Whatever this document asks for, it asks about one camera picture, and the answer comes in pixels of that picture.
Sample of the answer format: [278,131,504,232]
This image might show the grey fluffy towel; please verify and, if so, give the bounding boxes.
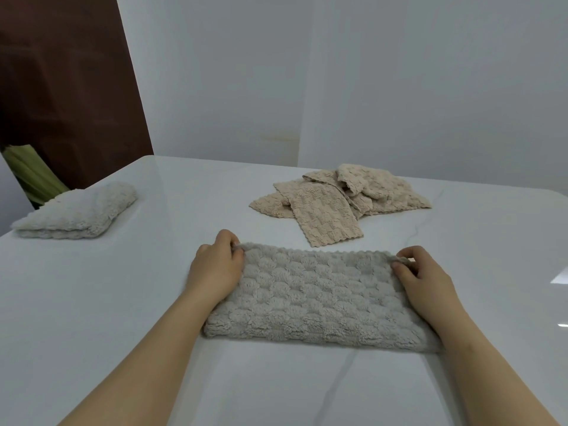
[202,242,444,353]
[11,181,138,240]

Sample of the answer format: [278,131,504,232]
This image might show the white cabinet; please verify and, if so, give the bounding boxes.
[0,153,36,238]

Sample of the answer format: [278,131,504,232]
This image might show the person's left forearm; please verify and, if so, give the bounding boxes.
[57,292,222,426]

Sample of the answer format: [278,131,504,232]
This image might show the green folded umbrella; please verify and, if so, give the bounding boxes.
[2,144,70,211]

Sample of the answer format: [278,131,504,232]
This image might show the dark brown wooden door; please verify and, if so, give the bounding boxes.
[0,0,154,191]

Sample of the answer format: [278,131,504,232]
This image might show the person's right hand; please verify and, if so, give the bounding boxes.
[390,246,464,327]

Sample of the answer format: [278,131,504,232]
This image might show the white marble table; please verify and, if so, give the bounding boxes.
[0,154,568,426]

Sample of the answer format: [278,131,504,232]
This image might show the person's right forearm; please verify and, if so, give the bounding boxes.
[437,314,560,426]

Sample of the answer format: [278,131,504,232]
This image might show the person's left hand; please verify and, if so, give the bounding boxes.
[184,229,246,305]

